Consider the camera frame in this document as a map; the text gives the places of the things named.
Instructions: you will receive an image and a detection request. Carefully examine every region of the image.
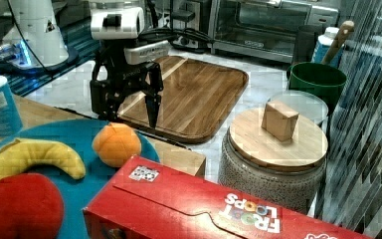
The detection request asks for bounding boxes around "wooden cutting board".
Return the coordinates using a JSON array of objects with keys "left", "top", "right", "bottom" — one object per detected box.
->
[{"left": 118, "top": 56, "right": 249, "bottom": 143}]

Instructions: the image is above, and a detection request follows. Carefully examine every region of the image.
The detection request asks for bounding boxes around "blue round plate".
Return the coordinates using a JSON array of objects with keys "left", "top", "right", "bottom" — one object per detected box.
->
[{"left": 0, "top": 119, "right": 161, "bottom": 239}]

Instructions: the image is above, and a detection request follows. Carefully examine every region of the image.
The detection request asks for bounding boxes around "grey patterned ceramic jar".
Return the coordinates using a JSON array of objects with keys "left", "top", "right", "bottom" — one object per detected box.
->
[{"left": 218, "top": 132, "right": 325, "bottom": 214}]

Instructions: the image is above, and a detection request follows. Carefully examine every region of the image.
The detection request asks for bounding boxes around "blue white bottle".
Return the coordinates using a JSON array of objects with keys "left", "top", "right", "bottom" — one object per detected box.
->
[{"left": 311, "top": 27, "right": 343, "bottom": 68}]

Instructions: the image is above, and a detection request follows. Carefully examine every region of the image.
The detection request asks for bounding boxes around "glass jar with lid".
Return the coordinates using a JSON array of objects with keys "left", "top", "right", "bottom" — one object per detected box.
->
[{"left": 269, "top": 90, "right": 328, "bottom": 125}]

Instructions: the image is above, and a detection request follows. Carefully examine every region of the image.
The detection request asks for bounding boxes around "green utensil pot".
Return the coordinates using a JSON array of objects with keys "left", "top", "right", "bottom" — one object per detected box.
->
[{"left": 286, "top": 62, "right": 347, "bottom": 114}]

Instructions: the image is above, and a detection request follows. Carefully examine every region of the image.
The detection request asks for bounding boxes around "yellow plush banana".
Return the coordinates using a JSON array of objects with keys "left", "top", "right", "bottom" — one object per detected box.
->
[{"left": 0, "top": 137, "right": 87, "bottom": 180}]

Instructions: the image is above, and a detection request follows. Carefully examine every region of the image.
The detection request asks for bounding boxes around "wooden utensil handle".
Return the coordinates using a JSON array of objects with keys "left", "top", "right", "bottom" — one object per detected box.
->
[{"left": 321, "top": 20, "right": 355, "bottom": 65}]

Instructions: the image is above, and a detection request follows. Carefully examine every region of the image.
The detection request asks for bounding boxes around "round wooden jar lid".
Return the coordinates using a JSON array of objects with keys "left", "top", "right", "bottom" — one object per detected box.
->
[{"left": 229, "top": 101, "right": 328, "bottom": 172}]

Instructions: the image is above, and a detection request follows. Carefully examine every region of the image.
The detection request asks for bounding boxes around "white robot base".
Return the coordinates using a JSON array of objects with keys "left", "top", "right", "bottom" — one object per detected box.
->
[{"left": 0, "top": 0, "right": 78, "bottom": 72}]

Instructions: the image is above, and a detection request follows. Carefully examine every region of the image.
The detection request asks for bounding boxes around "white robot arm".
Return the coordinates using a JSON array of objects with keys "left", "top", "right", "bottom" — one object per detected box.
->
[{"left": 90, "top": 7, "right": 163, "bottom": 127}]

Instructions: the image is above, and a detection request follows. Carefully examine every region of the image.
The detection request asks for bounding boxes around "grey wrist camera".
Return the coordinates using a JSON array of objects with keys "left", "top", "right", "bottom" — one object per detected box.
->
[{"left": 124, "top": 40, "right": 170, "bottom": 65}]

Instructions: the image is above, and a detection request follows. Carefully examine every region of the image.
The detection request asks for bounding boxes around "orange plush orange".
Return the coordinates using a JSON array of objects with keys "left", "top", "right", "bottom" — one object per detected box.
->
[{"left": 92, "top": 122, "right": 141, "bottom": 167}]

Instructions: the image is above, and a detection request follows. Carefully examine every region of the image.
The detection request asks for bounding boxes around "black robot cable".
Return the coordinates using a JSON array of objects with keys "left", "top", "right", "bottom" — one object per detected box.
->
[{"left": 137, "top": 0, "right": 213, "bottom": 45}]

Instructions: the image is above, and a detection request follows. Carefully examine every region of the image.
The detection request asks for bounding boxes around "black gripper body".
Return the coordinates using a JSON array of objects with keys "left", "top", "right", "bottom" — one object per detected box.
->
[{"left": 94, "top": 40, "right": 154, "bottom": 97}]

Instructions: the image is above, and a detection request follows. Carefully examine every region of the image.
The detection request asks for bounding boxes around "red Froot Loops box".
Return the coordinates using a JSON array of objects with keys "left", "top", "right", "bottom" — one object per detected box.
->
[{"left": 84, "top": 156, "right": 371, "bottom": 239}]

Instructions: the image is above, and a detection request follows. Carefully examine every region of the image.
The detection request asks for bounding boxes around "silver toaster oven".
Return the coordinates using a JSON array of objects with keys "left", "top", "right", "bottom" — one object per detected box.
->
[{"left": 209, "top": 0, "right": 339, "bottom": 63}]

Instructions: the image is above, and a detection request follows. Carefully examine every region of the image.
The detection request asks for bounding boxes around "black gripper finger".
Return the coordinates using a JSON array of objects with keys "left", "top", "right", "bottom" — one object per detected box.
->
[
  {"left": 90, "top": 61, "right": 122, "bottom": 121},
  {"left": 143, "top": 63, "right": 164, "bottom": 128}
]

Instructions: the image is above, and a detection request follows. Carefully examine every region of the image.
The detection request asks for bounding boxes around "red plush apple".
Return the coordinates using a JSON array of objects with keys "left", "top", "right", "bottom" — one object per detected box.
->
[{"left": 0, "top": 173, "right": 64, "bottom": 239}]

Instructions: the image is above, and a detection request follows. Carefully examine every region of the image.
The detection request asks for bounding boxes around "silver black toaster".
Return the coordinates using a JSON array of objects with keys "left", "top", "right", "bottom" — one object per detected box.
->
[{"left": 171, "top": 0, "right": 212, "bottom": 53}]

